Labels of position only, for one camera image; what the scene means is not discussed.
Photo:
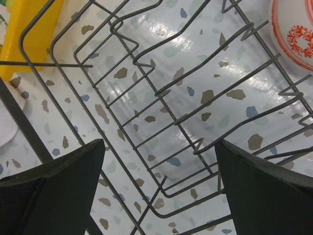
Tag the red white patterned bowl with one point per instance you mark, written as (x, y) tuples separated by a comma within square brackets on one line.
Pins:
[(291, 24)]

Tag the white towel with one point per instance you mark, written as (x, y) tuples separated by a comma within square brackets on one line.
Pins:
[(8, 127)]

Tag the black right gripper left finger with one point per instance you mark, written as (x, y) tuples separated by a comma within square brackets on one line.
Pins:
[(54, 198)]

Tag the black wire dish rack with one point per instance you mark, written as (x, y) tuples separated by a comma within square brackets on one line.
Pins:
[(161, 82)]

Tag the yellow plastic tray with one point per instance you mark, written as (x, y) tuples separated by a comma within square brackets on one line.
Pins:
[(15, 16)]

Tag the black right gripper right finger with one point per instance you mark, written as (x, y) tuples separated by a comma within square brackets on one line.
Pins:
[(264, 198)]

